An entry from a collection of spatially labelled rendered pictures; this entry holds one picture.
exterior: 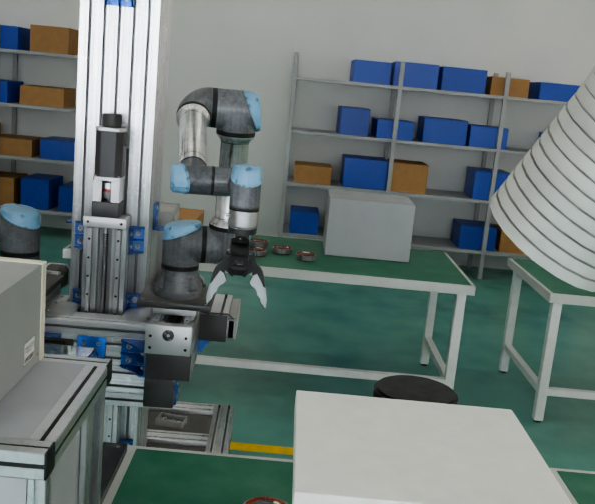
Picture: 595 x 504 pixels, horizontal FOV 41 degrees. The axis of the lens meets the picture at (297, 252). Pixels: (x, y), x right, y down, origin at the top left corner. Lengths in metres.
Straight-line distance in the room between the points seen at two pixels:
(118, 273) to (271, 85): 5.86
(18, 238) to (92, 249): 0.23
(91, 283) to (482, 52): 6.39
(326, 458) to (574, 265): 0.47
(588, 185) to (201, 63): 7.62
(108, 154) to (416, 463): 1.64
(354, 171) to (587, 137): 6.99
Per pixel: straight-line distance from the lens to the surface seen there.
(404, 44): 8.36
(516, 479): 1.20
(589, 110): 0.86
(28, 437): 1.40
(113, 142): 2.54
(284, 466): 2.13
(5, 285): 1.51
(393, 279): 4.29
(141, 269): 2.68
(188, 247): 2.45
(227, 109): 2.36
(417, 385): 3.35
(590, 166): 0.85
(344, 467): 1.14
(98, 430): 1.78
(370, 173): 7.82
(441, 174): 8.47
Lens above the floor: 1.71
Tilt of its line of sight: 12 degrees down
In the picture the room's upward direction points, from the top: 5 degrees clockwise
